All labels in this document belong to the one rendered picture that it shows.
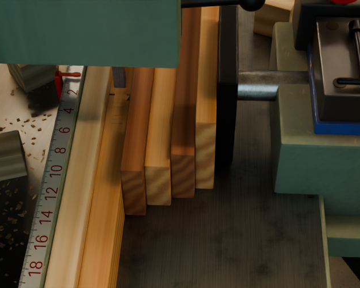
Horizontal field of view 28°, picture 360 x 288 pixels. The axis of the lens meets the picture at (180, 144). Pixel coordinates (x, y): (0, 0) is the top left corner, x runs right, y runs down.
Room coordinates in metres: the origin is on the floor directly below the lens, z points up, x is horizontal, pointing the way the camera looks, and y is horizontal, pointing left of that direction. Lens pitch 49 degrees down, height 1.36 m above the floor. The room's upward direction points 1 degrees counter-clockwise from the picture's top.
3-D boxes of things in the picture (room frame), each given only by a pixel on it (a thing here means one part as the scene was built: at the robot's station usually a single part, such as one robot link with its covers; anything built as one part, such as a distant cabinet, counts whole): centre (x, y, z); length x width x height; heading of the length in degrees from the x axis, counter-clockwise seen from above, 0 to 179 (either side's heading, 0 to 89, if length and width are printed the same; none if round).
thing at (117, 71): (0.41, 0.05, 0.97); 0.01 x 0.01 x 0.05; 86
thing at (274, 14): (0.54, -0.10, 0.92); 0.04 x 0.03 x 0.04; 155
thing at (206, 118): (0.45, -0.03, 0.94); 0.21 x 0.01 x 0.08; 176
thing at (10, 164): (0.45, 0.17, 0.82); 0.03 x 0.03 x 0.03; 14
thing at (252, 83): (0.41, -0.07, 0.95); 0.09 x 0.07 x 0.09; 176
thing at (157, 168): (0.42, 0.01, 0.92); 0.19 x 0.02 x 0.05; 176
